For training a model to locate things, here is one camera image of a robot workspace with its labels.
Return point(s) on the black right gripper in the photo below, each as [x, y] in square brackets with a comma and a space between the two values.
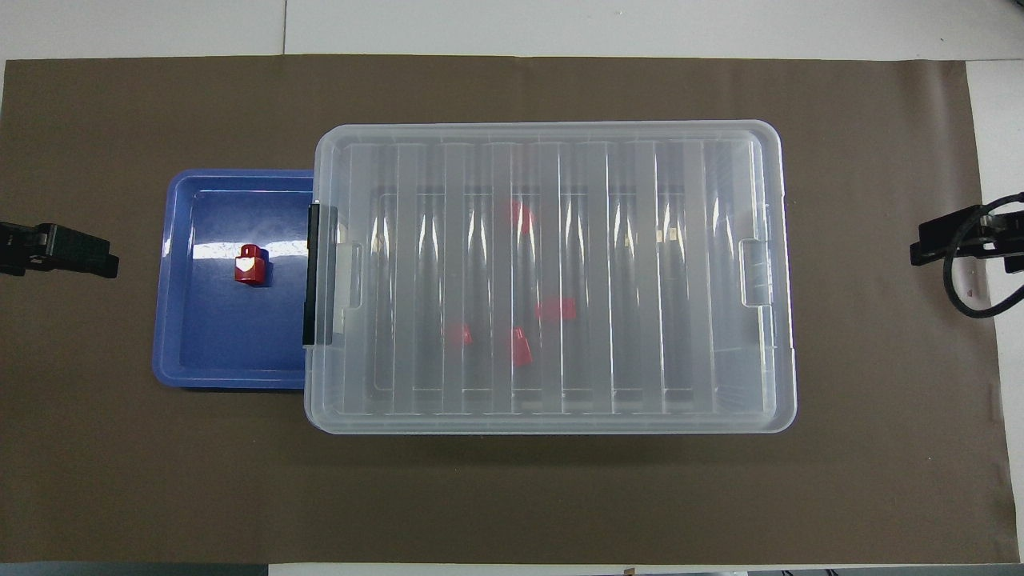
[1008, 232]

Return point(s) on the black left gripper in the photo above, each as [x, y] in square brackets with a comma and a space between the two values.
[20, 248]

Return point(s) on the red block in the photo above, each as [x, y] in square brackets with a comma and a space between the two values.
[250, 270]
[459, 334]
[521, 346]
[555, 309]
[520, 214]

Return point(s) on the clear ribbed box lid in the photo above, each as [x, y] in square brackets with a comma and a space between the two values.
[640, 280]

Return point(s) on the blue plastic tray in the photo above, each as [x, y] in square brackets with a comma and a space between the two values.
[216, 344]

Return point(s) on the clear plastic storage box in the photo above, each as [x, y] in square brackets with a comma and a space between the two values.
[309, 392]

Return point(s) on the brown paper mat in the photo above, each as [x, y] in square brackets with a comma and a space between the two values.
[160, 480]

